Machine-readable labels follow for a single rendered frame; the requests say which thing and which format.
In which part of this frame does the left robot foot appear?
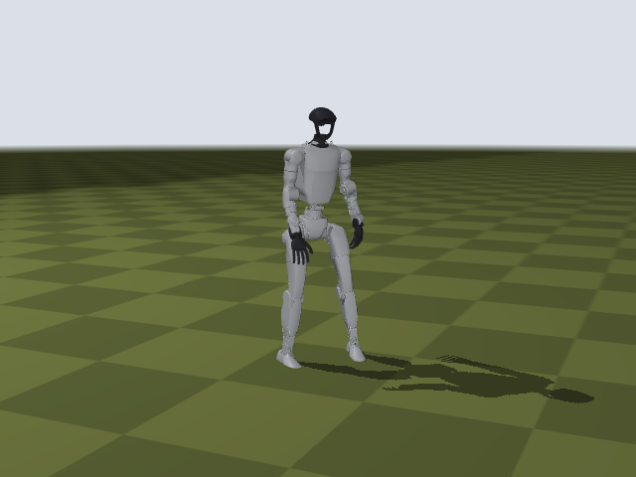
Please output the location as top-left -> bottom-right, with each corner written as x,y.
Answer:
346,341 -> 366,362

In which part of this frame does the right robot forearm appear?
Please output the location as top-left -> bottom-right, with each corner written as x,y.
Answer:
282,188 -> 300,234

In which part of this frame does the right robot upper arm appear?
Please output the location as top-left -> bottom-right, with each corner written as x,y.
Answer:
283,147 -> 305,201

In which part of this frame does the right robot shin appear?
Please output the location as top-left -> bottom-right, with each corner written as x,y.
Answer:
281,290 -> 302,356

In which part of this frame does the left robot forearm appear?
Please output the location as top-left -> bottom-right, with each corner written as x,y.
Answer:
344,184 -> 364,225

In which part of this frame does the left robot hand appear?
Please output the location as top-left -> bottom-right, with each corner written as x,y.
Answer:
349,219 -> 364,249

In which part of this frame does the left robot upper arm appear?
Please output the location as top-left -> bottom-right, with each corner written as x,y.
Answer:
337,146 -> 356,196

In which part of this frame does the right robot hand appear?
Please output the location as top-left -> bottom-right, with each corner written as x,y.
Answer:
288,227 -> 313,264

